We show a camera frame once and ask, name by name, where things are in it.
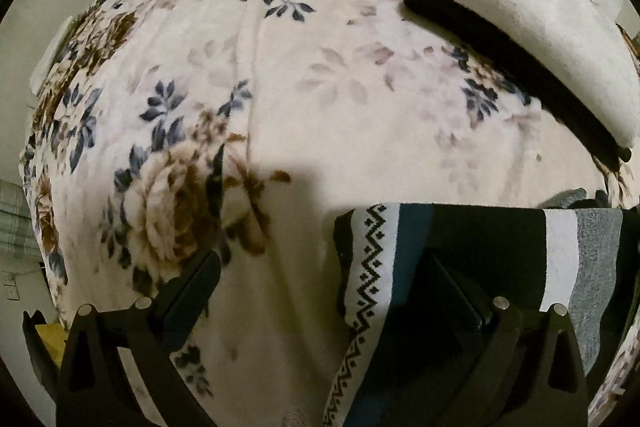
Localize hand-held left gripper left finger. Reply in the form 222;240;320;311
55;249;223;427

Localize dark grey cloth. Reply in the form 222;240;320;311
542;188;608;210

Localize floral fleece blanket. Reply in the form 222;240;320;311
20;0;640;427

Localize plaid cloth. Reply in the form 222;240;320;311
0;179;43;258

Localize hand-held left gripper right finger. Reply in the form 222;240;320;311
420;252;588;427

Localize white fluffy cloth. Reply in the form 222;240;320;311
442;0;640;148

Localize patterned knit sweater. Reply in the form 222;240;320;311
322;202;626;427

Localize yellow box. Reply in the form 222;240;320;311
32;322;68;368

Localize wall socket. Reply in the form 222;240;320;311
0;272;18;303

